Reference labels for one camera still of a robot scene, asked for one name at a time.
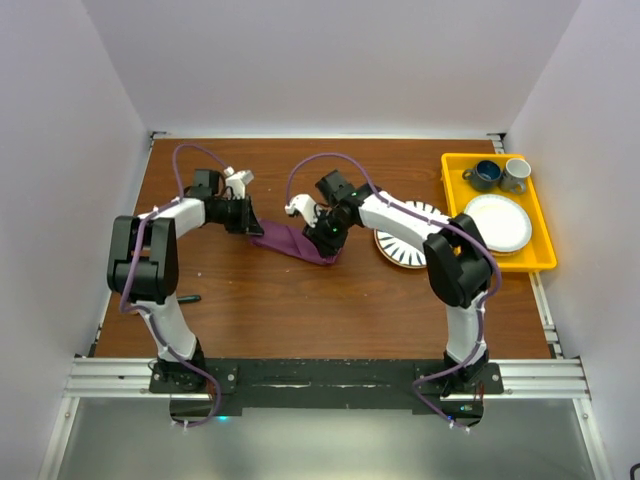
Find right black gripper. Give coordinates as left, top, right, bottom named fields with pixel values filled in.
left=303, top=208, right=354, bottom=259

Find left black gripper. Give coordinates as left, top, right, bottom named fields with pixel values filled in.
left=211, top=194, right=264, bottom=235

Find purple cloth napkin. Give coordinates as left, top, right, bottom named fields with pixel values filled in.
left=250, top=219, right=338, bottom=266

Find gold spoon green handle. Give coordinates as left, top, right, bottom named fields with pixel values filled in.
left=177, top=295, right=202, bottom=304

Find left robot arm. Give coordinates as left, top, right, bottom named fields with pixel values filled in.
left=107, top=167, right=264, bottom=392

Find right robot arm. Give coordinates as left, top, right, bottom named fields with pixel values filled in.
left=285, top=170, right=498, bottom=393

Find blue striped white plate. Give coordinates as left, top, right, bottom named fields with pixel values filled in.
left=373, top=200, right=445, bottom=270

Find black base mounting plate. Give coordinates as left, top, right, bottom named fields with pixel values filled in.
left=148, top=356, right=503, bottom=434

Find blue grey bowl cup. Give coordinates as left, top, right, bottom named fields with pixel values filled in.
left=462, top=159, right=502, bottom=192

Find white plate in tray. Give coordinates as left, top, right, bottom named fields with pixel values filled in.
left=464, top=194, right=533, bottom=255

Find white grey mug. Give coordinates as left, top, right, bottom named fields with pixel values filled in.
left=499, top=158, right=532, bottom=195

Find yellow plastic tray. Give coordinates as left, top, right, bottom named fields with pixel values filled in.
left=441, top=153, right=557, bottom=272

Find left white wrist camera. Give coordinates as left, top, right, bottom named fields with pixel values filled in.
left=223, top=166, right=254, bottom=200

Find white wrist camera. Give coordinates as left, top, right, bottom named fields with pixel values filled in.
left=223, top=166, right=254, bottom=200
left=284, top=194, right=318, bottom=227

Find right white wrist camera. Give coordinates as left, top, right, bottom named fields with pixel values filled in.
left=284, top=194, right=318, bottom=227

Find aluminium frame rail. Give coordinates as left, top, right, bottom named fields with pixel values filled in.
left=37, top=131, right=614, bottom=480

